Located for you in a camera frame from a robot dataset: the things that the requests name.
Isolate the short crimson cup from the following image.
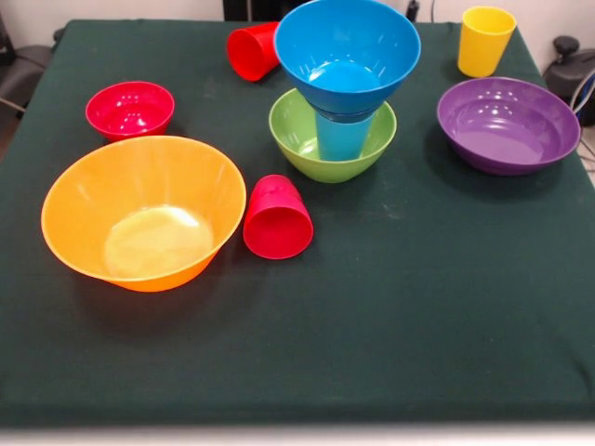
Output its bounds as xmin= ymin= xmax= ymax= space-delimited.
xmin=243 ymin=174 xmax=315 ymax=260

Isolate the green bowl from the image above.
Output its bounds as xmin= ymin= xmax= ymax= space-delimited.
xmin=268 ymin=87 xmax=398 ymax=184

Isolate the light blue cup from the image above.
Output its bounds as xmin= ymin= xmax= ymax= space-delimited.
xmin=315 ymin=113 xmax=375 ymax=162

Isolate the small dark blue bowl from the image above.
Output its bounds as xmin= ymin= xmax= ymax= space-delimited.
xmin=313 ymin=102 xmax=388 ymax=125

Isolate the large orange bowl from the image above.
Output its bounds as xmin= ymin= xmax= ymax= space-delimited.
xmin=40 ymin=135 xmax=248 ymax=294

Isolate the tall red cup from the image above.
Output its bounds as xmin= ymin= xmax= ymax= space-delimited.
xmin=226 ymin=21 xmax=282 ymax=84

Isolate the light blue bowl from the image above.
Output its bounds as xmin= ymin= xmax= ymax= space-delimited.
xmin=272 ymin=0 xmax=422 ymax=115

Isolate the purple bowl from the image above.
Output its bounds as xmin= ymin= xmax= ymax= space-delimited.
xmin=436 ymin=77 xmax=582 ymax=177

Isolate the dark green tablecloth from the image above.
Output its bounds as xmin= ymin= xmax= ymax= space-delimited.
xmin=0 ymin=18 xmax=595 ymax=426

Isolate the small crimson bowl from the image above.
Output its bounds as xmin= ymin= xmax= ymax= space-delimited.
xmin=85 ymin=81 xmax=176 ymax=143

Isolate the yellow cup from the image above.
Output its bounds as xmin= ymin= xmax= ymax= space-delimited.
xmin=457 ymin=6 xmax=518 ymax=79

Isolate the black office chair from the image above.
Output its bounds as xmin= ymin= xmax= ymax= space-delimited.
xmin=542 ymin=35 xmax=595 ymax=112
xmin=0 ymin=13 xmax=56 ymax=112

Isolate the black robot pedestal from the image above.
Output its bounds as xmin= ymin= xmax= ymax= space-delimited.
xmin=222 ymin=0 xmax=422 ymax=23

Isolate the tangle of cables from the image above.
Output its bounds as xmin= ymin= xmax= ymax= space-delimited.
xmin=562 ymin=69 xmax=595 ymax=162

